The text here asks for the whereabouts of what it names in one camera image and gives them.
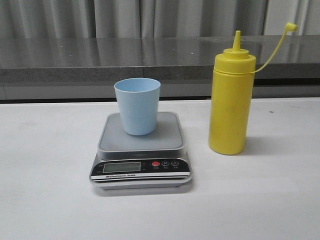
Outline light blue plastic cup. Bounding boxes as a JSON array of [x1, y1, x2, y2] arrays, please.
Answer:
[[114, 77, 161, 136]]

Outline yellow squeeze bottle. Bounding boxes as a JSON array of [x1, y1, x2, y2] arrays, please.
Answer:
[[208, 22, 298, 155]]

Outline silver electronic kitchen scale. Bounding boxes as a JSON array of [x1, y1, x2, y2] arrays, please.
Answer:
[[89, 111, 193, 196]]

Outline grey pleated curtain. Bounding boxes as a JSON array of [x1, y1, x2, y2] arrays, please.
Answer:
[[0, 0, 320, 39]]

